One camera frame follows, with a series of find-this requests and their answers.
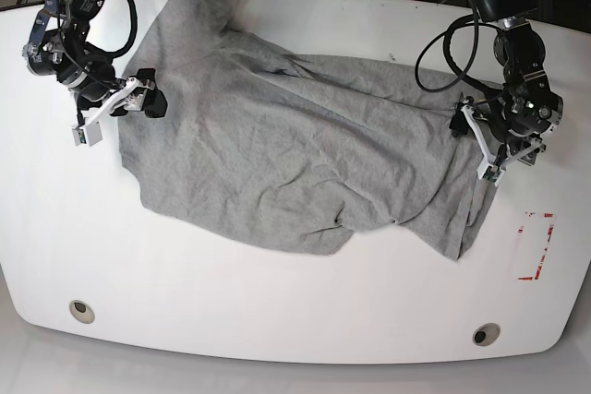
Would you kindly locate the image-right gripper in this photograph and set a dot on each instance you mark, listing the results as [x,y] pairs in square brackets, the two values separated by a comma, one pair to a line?
[496,144]

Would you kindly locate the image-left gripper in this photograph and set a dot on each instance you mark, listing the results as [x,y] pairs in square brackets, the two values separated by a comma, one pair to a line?
[138,93]

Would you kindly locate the grey t-shirt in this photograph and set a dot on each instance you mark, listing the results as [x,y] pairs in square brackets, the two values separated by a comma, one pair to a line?
[296,152]

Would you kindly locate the red tape rectangle marking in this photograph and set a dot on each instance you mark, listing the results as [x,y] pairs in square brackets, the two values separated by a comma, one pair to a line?
[531,246]

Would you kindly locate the right table grommet hole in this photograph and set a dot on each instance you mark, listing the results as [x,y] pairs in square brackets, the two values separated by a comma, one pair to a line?
[486,334]

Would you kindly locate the table grommet hole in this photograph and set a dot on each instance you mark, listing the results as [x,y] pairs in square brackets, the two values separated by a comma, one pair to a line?
[82,312]
[486,334]

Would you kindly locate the left table grommet hole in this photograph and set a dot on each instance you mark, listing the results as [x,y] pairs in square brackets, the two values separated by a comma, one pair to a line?
[82,312]

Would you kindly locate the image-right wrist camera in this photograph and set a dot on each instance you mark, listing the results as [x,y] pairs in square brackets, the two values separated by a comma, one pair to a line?
[490,172]

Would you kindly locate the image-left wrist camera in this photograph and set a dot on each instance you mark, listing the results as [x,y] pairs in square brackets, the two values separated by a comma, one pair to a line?
[88,135]

